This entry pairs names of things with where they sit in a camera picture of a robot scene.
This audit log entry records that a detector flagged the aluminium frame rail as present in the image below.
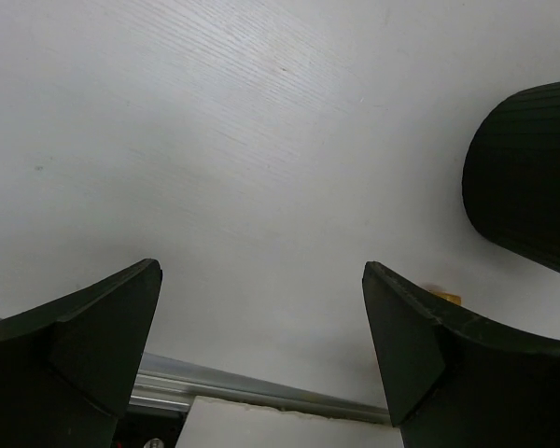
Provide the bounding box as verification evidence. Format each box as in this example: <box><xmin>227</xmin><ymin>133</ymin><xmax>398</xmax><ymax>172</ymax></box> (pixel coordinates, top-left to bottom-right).
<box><xmin>127</xmin><ymin>349</ymin><xmax>389</xmax><ymax>424</ymax></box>

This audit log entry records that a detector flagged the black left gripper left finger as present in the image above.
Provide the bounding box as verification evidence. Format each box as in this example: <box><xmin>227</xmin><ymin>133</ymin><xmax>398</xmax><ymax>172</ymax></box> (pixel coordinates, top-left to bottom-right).
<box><xmin>0</xmin><ymin>259</ymin><xmax>163</xmax><ymax>447</ymax></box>

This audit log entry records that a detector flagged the small orange juice bottle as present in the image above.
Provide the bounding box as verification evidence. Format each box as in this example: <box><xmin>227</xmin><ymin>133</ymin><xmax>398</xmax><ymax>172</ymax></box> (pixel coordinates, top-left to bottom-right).
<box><xmin>422</xmin><ymin>284</ymin><xmax>462</xmax><ymax>306</ymax></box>

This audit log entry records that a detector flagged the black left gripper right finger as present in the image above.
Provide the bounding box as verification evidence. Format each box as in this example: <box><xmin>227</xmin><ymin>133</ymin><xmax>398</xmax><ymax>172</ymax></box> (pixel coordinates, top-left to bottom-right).
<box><xmin>362</xmin><ymin>261</ymin><xmax>560</xmax><ymax>447</ymax></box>

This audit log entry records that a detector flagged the black ribbed plastic bin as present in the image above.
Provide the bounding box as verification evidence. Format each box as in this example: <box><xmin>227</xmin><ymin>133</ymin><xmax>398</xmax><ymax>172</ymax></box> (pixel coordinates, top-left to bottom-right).
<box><xmin>462</xmin><ymin>81</ymin><xmax>560</xmax><ymax>273</ymax></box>

